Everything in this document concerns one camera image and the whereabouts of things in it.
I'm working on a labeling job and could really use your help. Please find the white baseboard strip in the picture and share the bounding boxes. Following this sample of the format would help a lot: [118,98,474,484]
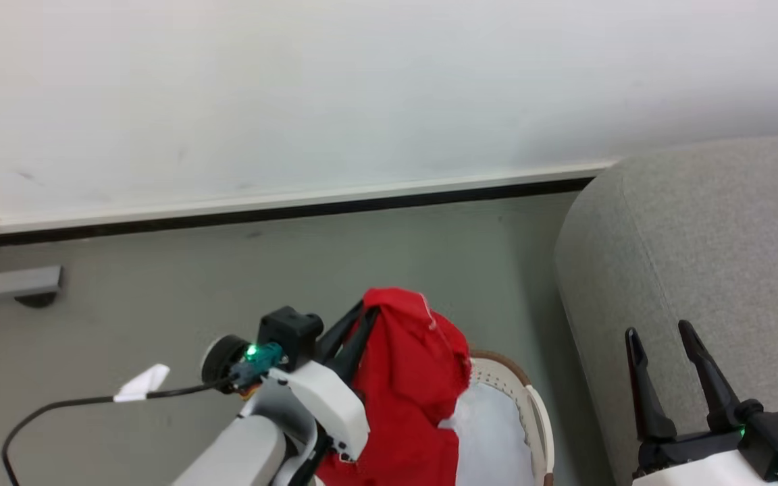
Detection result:
[0,160,618,237]

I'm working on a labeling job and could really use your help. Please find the white laundry basket brown rim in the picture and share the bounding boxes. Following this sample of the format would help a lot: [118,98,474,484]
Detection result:
[468,350,556,486]

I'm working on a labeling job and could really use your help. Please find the white cloth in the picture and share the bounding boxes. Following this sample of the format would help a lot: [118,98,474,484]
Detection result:
[438,380,537,486]

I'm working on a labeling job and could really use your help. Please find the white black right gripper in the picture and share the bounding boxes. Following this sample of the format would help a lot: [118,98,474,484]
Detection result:
[625,320,778,486]

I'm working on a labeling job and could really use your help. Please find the grey metal frame foot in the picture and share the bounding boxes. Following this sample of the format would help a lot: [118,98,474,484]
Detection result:
[0,265,64,302]

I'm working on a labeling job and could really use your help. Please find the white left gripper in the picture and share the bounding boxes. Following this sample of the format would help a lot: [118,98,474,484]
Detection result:
[259,302,382,462]

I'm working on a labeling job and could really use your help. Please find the white paper cable tag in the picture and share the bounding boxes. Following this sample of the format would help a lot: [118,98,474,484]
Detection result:
[113,364,171,404]

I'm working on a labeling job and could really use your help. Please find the red garment with white stripes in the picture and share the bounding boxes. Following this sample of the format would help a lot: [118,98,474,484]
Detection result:
[315,288,473,486]

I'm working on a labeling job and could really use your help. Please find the grey fabric sofa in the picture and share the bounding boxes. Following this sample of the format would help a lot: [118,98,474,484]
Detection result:
[554,133,778,486]

